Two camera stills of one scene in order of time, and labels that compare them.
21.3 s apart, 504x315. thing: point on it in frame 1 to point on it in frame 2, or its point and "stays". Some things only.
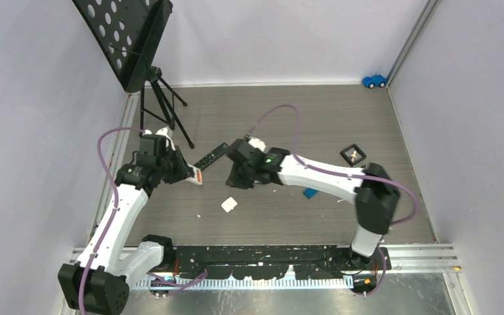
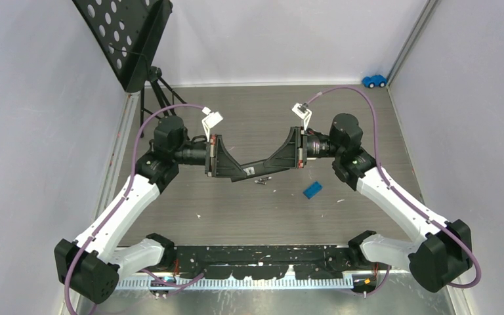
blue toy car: x=377 y=80 stays
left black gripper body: x=175 y=169 to x=209 y=161
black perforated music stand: x=128 y=33 stays
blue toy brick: x=310 y=193 stays
